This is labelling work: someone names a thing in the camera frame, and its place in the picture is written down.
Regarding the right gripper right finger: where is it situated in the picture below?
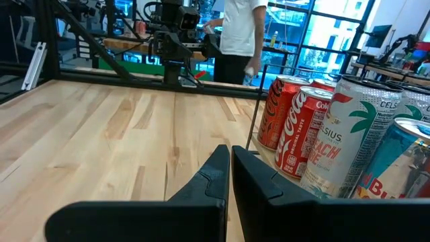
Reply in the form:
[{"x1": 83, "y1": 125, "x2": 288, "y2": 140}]
[{"x1": 231, "y1": 145, "x2": 430, "y2": 242}]

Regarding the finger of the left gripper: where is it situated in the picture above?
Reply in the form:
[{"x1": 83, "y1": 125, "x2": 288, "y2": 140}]
[
  {"x1": 153, "y1": 30, "x2": 193, "y2": 62},
  {"x1": 201, "y1": 33, "x2": 223, "y2": 58}
]

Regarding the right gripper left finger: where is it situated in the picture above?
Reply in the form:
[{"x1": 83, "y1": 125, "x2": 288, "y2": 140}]
[{"x1": 44, "y1": 144, "x2": 232, "y2": 242}]

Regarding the red Star Wars Coca-Cola can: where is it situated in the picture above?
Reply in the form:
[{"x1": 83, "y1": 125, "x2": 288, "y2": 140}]
[{"x1": 274, "y1": 85, "x2": 334, "y2": 179}]

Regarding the white can with black top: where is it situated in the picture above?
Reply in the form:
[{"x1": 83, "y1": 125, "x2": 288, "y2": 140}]
[{"x1": 299, "y1": 75, "x2": 404, "y2": 200}]

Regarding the blue silver Red Bull can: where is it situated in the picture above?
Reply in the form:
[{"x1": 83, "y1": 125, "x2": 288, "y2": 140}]
[{"x1": 351, "y1": 117, "x2": 430, "y2": 200}]

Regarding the person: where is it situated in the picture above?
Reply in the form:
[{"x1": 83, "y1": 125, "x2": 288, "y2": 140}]
[{"x1": 203, "y1": 0, "x2": 269, "y2": 87}]

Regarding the wooden background table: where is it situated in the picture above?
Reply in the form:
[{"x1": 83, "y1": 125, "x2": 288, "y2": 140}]
[{"x1": 102, "y1": 36, "x2": 206, "y2": 62}]

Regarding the green floor mat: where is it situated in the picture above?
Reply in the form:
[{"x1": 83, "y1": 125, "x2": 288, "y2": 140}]
[{"x1": 98, "y1": 58, "x2": 213, "y2": 82}]

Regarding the clear plastic bottle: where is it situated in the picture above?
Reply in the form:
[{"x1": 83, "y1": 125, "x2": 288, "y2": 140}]
[{"x1": 243, "y1": 66, "x2": 256, "y2": 87}]

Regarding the silver aluminium bar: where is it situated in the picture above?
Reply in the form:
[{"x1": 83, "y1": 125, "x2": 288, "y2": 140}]
[{"x1": 21, "y1": 42, "x2": 48, "y2": 91}]

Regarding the black computer monitor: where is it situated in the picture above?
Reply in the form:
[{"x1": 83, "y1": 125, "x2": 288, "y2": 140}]
[{"x1": 365, "y1": 24, "x2": 393, "y2": 49}]

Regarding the wooden desk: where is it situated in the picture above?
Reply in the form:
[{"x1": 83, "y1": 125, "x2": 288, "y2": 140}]
[{"x1": 350, "y1": 61, "x2": 430, "y2": 87}]

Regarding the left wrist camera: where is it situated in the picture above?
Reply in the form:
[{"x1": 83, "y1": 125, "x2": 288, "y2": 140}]
[{"x1": 160, "y1": 0, "x2": 202, "y2": 33}]

